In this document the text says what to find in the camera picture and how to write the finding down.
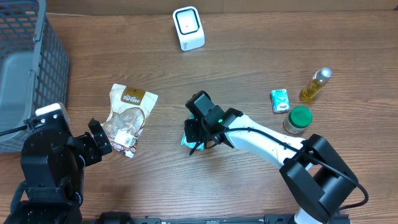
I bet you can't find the white green snack package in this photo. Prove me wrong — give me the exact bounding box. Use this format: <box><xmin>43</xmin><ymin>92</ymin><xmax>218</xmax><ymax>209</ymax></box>
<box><xmin>180</xmin><ymin>113</ymin><xmax>205</xmax><ymax>151</ymax></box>

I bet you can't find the brown labelled food package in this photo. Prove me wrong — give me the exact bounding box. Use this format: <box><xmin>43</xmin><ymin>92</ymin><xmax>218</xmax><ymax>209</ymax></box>
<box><xmin>102</xmin><ymin>83</ymin><xmax>158</xmax><ymax>158</ymax></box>

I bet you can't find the teal tissue pack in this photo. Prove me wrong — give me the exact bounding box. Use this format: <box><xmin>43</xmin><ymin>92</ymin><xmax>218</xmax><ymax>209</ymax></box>
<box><xmin>270</xmin><ymin>89</ymin><xmax>290</xmax><ymax>113</ymax></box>

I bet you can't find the green lid white jar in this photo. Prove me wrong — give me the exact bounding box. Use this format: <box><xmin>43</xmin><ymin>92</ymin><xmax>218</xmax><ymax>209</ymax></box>
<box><xmin>283</xmin><ymin>106</ymin><xmax>313</xmax><ymax>134</ymax></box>

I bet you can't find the yellow oil bottle silver cap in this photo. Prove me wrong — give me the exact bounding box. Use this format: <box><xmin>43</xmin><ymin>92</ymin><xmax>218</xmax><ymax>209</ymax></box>
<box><xmin>299</xmin><ymin>67</ymin><xmax>332</xmax><ymax>102</ymax></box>

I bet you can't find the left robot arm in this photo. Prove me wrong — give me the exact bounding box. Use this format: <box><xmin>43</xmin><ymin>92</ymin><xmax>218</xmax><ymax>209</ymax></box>
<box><xmin>6</xmin><ymin>117</ymin><xmax>112</xmax><ymax>224</ymax></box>

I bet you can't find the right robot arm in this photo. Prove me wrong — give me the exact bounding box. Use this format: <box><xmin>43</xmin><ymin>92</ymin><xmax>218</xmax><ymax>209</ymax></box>
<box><xmin>185</xmin><ymin>91</ymin><xmax>358</xmax><ymax>223</ymax></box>

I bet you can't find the white barcode scanner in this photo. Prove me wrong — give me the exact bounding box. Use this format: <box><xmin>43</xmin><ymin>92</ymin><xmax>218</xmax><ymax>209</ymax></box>
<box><xmin>172</xmin><ymin>6</ymin><xmax>205</xmax><ymax>52</ymax></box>

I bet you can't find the grey plastic mesh basket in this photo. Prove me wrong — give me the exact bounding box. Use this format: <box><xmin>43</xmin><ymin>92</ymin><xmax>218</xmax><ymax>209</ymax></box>
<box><xmin>0</xmin><ymin>0</ymin><xmax>70</xmax><ymax>154</ymax></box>

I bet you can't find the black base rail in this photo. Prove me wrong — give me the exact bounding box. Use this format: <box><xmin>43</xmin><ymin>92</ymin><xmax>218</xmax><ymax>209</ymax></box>
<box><xmin>82</xmin><ymin>211</ymin><xmax>352</xmax><ymax>224</ymax></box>

